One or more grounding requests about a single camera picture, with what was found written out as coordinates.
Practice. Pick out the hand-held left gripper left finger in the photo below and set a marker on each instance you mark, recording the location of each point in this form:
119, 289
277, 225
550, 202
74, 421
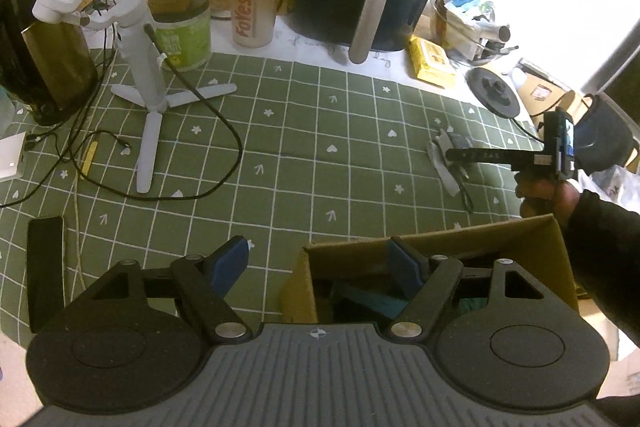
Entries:
227, 264

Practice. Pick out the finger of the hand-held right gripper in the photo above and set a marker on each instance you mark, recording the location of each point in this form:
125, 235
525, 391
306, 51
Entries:
490, 155

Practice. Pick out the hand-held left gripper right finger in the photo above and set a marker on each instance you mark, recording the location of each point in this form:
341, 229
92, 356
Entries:
405, 269

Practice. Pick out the blue wet wipes pack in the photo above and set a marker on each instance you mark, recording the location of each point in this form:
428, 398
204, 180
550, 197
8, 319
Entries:
370, 302

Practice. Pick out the teal bath loofah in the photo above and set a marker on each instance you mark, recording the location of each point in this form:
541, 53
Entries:
472, 305

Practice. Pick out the cardboard box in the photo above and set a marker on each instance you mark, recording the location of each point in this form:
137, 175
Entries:
500, 237

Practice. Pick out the person's right forearm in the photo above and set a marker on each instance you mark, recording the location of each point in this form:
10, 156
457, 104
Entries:
605, 257

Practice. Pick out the person's right hand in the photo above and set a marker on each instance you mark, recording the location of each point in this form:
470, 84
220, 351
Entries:
545, 197

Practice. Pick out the black kettle base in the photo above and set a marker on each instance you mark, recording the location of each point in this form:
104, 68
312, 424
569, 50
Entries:
495, 92

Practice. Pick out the white plastic bag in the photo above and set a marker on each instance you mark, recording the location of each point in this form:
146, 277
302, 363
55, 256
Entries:
617, 184

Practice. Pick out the yellow wet wipes pack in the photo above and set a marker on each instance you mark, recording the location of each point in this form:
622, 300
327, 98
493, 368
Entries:
432, 62

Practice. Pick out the glass bowl with clutter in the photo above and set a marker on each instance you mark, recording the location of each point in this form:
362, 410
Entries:
470, 32

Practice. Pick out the green checked tablecloth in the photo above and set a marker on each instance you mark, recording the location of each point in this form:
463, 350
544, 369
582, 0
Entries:
320, 147

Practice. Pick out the yellow stick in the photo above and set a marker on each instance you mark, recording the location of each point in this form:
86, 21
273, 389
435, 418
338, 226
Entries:
90, 157

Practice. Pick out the black flat rectangular object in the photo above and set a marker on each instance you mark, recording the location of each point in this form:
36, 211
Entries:
46, 272

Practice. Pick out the white tripod phone stand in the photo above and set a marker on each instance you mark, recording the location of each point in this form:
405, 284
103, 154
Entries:
145, 72

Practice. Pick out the green label jar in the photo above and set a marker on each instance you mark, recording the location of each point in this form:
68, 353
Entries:
182, 37

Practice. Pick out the white flat device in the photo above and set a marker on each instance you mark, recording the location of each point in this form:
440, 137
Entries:
11, 154

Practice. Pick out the black electric kettle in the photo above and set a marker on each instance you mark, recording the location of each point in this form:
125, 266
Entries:
45, 47

